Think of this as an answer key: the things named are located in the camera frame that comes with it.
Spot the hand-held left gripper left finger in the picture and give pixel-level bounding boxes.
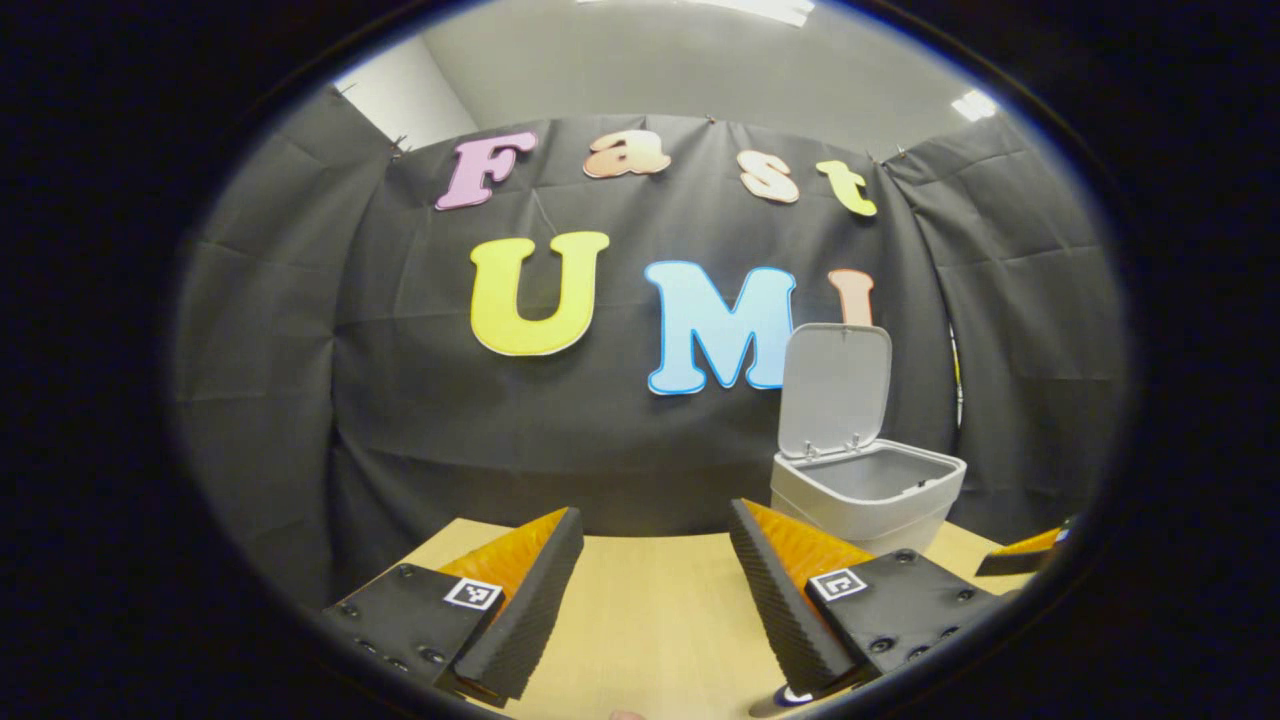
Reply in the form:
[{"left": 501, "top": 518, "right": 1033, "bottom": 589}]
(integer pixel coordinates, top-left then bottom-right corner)
[{"left": 320, "top": 507, "right": 585, "bottom": 706}]

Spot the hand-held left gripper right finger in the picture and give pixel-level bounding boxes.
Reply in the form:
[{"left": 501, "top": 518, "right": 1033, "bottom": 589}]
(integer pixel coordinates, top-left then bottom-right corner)
[{"left": 728, "top": 498, "right": 1001, "bottom": 701}]

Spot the blue pop can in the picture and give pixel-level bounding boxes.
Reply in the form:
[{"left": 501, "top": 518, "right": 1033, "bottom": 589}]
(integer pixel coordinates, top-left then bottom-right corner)
[{"left": 748, "top": 683, "right": 831, "bottom": 719}]

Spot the white desktop garbage bin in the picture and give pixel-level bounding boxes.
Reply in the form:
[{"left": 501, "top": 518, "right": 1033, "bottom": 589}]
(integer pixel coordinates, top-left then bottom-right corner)
[{"left": 770, "top": 323, "right": 968, "bottom": 556}]

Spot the wooden desktop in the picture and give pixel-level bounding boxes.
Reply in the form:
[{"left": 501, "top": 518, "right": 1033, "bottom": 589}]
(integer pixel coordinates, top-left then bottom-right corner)
[{"left": 330, "top": 517, "right": 1041, "bottom": 720}]

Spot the black backdrop cloth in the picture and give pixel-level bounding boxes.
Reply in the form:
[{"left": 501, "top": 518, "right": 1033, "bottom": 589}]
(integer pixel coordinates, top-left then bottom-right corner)
[{"left": 172, "top": 85, "right": 1131, "bottom": 611}]

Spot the long ceiling light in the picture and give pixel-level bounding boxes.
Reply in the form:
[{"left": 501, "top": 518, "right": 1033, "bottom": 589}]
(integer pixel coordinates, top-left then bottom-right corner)
[{"left": 690, "top": 0, "right": 816, "bottom": 27}]

